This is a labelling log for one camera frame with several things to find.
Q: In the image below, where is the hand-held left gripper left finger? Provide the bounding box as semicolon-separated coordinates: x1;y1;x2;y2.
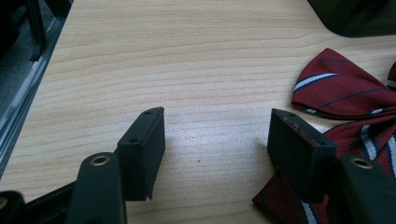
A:
64;106;166;224

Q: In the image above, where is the dark container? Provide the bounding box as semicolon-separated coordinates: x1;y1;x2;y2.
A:
307;0;396;38

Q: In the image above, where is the grey metal rail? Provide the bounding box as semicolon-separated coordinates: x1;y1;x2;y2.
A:
0;12;75;181

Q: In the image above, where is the black metal stand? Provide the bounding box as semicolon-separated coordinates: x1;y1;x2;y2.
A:
24;0;49;63

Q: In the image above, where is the red striped bow tie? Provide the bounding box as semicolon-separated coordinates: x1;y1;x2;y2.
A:
251;48;396;224

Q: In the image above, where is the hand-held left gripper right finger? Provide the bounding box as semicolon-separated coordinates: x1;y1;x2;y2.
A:
266;107;396;224

